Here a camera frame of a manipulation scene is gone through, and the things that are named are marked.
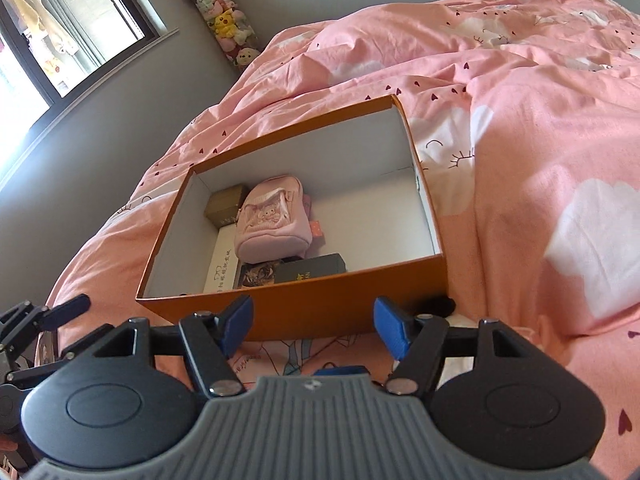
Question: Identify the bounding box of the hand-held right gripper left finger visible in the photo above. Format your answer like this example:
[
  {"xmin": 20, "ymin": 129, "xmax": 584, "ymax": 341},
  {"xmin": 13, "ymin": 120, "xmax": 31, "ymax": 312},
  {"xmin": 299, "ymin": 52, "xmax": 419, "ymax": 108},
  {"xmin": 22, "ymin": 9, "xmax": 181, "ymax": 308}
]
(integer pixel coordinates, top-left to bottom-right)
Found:
[{"xmin": 92, "ymin": 294, "xmax": 254, "ymax": 397}]

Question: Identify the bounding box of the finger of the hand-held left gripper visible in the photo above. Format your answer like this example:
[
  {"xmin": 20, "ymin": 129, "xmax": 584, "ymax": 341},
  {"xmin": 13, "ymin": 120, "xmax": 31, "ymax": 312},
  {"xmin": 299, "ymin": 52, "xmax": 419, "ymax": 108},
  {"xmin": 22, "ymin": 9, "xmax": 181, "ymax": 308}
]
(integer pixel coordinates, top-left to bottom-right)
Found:
[
  {"xmin": 5, "ymin": 323, "xmax": 117, "ymax": 387},
  {"xmin": 0, "ymin": 294, "xmax": 92, "ymax": 347}
]

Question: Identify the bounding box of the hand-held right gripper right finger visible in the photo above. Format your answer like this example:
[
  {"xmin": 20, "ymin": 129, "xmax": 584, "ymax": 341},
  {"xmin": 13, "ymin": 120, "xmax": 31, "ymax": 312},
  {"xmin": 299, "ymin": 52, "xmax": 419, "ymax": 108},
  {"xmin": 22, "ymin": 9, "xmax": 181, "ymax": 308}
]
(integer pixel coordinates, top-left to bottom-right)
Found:
[{"xmin": 374, "ymin": 296, "xmax": 546, "ymax": 395}]

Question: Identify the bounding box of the orange cardboard box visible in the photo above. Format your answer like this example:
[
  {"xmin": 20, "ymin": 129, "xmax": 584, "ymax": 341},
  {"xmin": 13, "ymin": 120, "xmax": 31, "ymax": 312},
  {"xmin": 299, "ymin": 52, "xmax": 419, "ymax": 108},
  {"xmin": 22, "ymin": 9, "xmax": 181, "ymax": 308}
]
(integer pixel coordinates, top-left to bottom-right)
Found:
[{"xmin": 135, "ymin": 94, "xmax": 449, "ymax": 343}]

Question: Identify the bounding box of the small brown cardboard box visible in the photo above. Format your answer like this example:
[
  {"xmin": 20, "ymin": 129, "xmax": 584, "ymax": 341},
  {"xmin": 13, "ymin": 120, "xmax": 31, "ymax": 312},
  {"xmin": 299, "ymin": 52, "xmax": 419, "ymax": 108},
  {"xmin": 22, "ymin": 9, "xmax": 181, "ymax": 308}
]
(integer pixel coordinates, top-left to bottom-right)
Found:
[{"xmin": 204, "ymin": 185, "xmax": 250, "ymax": 226}]

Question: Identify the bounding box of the dark illustrated card box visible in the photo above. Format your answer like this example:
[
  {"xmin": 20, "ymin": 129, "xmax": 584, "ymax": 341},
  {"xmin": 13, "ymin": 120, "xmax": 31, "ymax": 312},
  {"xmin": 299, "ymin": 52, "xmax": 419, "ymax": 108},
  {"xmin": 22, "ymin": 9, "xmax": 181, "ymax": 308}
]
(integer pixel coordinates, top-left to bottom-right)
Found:
[{"xmin": 232, "ymin": 260, "xmax": 281, "ymax": 289}]

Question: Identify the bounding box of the small black object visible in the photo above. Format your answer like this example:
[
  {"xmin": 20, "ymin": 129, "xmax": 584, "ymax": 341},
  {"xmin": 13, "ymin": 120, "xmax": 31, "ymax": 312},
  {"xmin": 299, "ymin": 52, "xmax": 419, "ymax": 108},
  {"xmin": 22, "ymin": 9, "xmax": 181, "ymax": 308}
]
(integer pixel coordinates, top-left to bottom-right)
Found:
[{"xmin": 425, "ymin": 297, "xmax": 456, "ymax": 317}]

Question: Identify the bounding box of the flat white box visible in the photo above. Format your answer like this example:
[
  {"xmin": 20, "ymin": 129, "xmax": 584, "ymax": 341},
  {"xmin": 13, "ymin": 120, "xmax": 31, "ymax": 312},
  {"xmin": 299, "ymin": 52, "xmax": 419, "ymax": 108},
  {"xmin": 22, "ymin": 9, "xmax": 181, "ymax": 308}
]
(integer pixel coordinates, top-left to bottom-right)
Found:
[{"xmin": 202, "ymin": 224, "xmax": 246, "ymax": 293}]

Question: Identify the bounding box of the small blue object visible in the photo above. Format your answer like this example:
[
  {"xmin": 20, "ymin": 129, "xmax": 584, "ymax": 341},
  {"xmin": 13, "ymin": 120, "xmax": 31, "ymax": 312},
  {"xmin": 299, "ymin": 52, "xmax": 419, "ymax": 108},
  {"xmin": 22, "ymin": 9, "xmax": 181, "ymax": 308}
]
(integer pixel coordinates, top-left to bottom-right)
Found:
[{"xmin": 314, "ymin": 366, "xmax": 371, "ymax": 379}]

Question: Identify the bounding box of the black box with gold print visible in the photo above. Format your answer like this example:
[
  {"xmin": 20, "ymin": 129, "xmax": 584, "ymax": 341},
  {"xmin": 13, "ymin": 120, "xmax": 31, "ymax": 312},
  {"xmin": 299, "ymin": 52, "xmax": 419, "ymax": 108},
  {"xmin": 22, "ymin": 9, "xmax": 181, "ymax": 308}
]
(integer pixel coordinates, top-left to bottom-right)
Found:
[{"xmin": 274, "ymin": 253, "xmax": 347, "ymax": 285}]

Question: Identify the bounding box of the small pink backpack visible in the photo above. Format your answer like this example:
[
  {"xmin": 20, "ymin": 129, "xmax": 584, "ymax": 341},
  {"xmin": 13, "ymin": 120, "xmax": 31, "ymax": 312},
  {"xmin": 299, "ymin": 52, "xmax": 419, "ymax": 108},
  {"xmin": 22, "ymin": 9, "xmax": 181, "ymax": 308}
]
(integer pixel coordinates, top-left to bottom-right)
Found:
[{"xmin": 235, "ymin": 175, "xmax": 313, "ymax": 263}]

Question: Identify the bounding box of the pink heart print blanket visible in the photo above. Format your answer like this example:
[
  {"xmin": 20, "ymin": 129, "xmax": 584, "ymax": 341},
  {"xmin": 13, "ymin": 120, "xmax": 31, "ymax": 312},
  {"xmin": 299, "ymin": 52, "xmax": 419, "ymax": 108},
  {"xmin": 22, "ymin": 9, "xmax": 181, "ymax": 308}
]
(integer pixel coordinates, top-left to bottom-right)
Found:
[{"xmin": 45, "ymin": 0, "xmax": 640, "ymax": 480}]

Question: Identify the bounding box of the yellow hanging garment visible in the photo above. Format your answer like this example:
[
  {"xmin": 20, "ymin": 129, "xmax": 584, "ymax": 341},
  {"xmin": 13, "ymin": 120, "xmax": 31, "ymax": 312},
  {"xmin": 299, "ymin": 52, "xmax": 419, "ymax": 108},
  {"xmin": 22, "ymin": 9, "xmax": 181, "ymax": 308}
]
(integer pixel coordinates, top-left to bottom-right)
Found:
[{"xmin": 5, "ymin": 0, "xmax": 77, "ymax": 56}]

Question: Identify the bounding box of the clear tube of plush toys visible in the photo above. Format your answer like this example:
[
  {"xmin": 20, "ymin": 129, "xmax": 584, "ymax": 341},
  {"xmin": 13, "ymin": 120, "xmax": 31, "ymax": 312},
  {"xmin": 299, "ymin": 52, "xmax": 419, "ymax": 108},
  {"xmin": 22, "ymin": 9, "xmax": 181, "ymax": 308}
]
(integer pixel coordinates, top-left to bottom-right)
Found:
[{"xmin": 162, "ymin": 0, "xmax": 263, "ymax": 71}]

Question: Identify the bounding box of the dark framed window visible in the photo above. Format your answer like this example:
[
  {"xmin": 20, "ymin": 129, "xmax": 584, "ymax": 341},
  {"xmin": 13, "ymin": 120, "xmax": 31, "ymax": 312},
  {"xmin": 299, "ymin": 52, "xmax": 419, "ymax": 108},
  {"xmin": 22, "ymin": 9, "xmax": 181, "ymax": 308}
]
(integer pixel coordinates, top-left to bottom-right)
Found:
[{"xmin": 0, "ymin": 0, "xmax": 180, "ymax": 176}]

